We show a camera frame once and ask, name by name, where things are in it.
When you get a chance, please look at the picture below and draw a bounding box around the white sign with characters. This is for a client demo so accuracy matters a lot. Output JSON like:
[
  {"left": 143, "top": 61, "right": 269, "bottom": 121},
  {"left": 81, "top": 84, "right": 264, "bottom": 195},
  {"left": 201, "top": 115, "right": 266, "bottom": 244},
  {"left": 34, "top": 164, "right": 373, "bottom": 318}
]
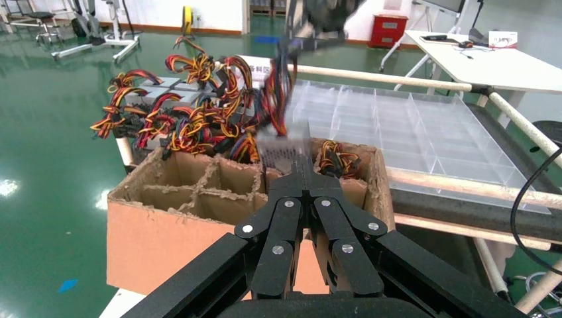
[{"left": 239, "top": 54, "right": 276, "bottom": 89}]

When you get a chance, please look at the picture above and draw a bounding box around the black desk stand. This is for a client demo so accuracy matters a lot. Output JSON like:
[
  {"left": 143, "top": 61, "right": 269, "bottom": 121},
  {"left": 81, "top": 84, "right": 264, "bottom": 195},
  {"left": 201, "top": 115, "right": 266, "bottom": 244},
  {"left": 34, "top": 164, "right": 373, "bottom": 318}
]
[{"left": 467, "top": 0, "right": 491, "bottom": 45}]

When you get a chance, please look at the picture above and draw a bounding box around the clear acrylic divider tray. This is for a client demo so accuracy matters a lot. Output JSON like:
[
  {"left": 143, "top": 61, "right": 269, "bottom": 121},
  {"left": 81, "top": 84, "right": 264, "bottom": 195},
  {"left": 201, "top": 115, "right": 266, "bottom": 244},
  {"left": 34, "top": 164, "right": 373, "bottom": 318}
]
[{"left": 284, "top": 79, "right": 552, "bottom": 217}]

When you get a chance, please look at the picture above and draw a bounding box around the display on white stand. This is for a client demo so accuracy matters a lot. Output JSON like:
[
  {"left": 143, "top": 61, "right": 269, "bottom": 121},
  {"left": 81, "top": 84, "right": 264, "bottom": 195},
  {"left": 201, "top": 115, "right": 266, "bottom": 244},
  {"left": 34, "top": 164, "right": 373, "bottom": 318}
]
[{"left": 379, "top": 0, "right": 467, "bottom": 74}]

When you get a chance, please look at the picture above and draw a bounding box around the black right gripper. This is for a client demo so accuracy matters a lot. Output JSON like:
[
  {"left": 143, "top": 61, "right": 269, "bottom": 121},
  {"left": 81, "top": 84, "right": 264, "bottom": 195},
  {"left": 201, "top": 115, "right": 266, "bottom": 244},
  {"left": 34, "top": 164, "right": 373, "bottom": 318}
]
[{"left": 285, "top": 0, "right": 366, "bottom": 48}]

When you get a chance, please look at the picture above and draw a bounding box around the yellow upright object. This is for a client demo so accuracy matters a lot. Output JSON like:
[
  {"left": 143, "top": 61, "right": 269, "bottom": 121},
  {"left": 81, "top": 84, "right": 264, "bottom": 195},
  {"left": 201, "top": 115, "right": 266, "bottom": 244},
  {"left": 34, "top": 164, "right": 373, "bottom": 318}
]
[{"left": 182, "top": 5, "right": 194, "bottom": 36}]

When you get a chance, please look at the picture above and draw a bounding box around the red cabinet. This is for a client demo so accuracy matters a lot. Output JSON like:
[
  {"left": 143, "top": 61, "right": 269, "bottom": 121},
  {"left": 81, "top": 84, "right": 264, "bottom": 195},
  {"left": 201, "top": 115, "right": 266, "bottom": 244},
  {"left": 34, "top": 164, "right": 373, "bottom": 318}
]
[{"left": 368, "top": 13, "right": 410, "bottom": 50}]

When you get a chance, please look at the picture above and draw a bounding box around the white office table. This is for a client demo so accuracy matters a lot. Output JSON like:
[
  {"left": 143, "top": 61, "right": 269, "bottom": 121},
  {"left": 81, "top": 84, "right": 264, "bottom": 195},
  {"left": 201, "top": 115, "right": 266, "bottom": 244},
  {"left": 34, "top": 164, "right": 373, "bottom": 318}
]
[{"left": 403, "top": 29, "right": 562, "bottom": 133}]

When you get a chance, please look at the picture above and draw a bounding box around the grey power supply with cables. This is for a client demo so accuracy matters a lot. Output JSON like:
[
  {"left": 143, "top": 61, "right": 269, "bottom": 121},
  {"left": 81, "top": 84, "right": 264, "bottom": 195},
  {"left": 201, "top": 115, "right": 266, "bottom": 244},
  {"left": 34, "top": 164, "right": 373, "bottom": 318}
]
[
  {"left": 256, "top": 54, "right": 314, "bottom": 174},
  {"left": 164, "top": 103, "right": 247, "bottom": 157},
  {"left": 89, "top": 85, "right": 159, "bottom": 141},
  {"left": 164, "top": 36, "right": 221, "bottom": 105},
  {"left": 107, "top": 69, "right": 182, "bottom": 95},
  {"left": 135, "top": 89, "right": 194, "bottom": 152},
  {"left": 213, "top": 54, "right": 256, "bottom": 133},
  {"left": 316, "top": 138, "right": 363, "bottom": 180},
  {"left": 225, "top": 131, "right": 261, "bottom": 164}
]

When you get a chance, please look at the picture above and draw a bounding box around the black hanging cable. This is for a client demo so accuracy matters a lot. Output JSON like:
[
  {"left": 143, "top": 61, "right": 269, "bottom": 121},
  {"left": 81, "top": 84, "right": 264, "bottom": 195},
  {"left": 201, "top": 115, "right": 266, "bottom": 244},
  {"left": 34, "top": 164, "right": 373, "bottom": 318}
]
[{"left": 510, "top": 148, "right": 562, "bottom": 278}]

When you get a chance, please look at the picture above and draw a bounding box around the cream rack pipe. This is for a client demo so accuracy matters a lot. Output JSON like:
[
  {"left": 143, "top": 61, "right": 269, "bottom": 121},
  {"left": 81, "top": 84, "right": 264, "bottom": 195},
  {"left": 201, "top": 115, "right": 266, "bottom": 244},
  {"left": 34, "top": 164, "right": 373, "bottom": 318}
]
[
  {"left": 513, "top": 258, "right": 562, "bottom": 315},
  {"left": 473, "top": 237, "right": 510, "bottom": 296},
  {"left": 386, "top": 168, "right": 562, "bottom": 211},
  {"left": 114, "top": 136, "right": 135, "bottom": 167},
  {"left": 392, "top": 213, "right": 553, "bottom": 252},
  {"left": 285, "top": 63, "right": 475, "bottom": 93},
  {"left": 486, "top": 91, "right": 562, "bottom": 170}
]

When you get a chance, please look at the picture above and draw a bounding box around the black round seat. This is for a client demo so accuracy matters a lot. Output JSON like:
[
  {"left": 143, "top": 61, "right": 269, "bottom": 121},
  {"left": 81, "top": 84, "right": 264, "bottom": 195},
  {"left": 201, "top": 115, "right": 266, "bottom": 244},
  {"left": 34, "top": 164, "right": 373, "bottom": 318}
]
[{"left": 528, "top": 120, "right": 562, "bottom": 155}]

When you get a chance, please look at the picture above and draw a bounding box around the black stool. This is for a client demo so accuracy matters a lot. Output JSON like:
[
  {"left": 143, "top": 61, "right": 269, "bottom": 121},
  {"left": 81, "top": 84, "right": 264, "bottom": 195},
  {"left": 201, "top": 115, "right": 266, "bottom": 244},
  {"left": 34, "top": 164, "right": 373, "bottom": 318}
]
[{"left": 25, "top": 10, "right": 63, "bottom": 45}]

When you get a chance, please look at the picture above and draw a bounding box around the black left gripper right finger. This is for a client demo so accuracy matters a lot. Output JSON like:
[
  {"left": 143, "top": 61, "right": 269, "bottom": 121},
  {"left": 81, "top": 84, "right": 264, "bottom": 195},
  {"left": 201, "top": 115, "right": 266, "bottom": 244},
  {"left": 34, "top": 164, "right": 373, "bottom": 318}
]
[{"left": 307, "top": 153, "right": 528, "bottom": 318}]

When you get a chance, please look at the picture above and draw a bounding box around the blue floor tape piece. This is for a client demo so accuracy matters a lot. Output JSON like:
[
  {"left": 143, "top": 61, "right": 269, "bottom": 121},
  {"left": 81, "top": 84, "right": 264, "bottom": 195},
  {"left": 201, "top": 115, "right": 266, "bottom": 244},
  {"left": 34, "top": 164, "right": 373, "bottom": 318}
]
[{"left": 56, "top": 278, "right": 80, "bottom": 294}]

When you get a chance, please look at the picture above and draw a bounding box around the white box with red print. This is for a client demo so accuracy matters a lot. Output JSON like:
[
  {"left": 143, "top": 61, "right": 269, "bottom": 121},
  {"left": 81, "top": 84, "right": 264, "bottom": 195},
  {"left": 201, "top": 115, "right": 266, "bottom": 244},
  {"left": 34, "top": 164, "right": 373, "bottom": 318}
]
[{"left": 487, "top": 30, "right": 518, "bottom": 50}]

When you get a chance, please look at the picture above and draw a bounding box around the white metal floor stand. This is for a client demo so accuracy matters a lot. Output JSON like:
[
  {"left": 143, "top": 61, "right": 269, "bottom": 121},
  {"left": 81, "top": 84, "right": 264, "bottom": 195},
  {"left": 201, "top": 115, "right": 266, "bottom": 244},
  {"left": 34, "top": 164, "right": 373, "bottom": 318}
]
[{"left": 50, "top": 0, "right": 142, "bottom": 63}]

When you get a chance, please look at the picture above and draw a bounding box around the brown divided cardboard box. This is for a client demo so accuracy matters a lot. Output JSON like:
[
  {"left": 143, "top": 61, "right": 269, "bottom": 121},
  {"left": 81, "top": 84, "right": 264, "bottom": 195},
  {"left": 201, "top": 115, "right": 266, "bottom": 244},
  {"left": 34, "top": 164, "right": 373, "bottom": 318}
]
[{"left": 106, "top": 138, "right": 396, "bottom": 296}]

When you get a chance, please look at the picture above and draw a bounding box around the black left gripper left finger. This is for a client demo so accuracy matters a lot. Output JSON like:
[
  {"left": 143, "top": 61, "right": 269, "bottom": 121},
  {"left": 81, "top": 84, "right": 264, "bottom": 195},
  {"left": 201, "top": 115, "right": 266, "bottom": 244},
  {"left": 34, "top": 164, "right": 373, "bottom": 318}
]
[{"left": 121, "top": 153, "right": 308, "bottom": 318}]

